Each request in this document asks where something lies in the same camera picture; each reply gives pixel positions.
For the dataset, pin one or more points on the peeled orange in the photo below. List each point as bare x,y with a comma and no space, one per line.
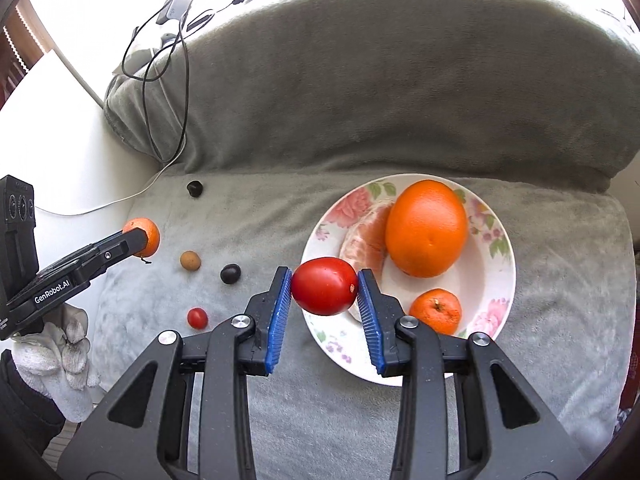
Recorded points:
367,245

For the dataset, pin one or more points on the person's left forearm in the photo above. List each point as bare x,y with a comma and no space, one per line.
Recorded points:
25,400

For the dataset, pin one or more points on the grey fleece blanket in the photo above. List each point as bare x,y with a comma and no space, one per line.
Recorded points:
350,85

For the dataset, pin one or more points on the brown window blind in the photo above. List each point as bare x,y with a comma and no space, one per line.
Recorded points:
17,50

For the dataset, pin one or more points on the large orange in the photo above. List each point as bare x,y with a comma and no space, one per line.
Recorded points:
426,227

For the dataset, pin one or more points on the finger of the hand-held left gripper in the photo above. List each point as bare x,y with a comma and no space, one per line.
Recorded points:
120,247

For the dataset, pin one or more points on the dark grape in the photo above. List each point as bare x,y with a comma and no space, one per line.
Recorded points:
231,274

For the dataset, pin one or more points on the grey power adapter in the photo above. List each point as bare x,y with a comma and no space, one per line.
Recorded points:
175,7

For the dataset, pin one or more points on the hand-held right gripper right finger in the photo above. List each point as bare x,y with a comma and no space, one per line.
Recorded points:
369,310

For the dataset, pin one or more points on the brown longan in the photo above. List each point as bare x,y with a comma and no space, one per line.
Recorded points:
190,261

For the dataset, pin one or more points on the small mandarin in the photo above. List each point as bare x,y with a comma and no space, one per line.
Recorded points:
151,235
436,312

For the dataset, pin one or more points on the floral white plate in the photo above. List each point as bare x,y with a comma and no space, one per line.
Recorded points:
492,285

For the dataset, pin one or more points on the small dark chestnut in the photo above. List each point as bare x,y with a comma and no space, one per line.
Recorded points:
195,188

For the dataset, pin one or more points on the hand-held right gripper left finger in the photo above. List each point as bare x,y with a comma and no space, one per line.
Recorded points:
280,310

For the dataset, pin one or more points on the red cherry tomato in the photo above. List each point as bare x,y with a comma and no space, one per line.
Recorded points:
197,318

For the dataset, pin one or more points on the person's left hand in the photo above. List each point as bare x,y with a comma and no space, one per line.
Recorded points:
60,355

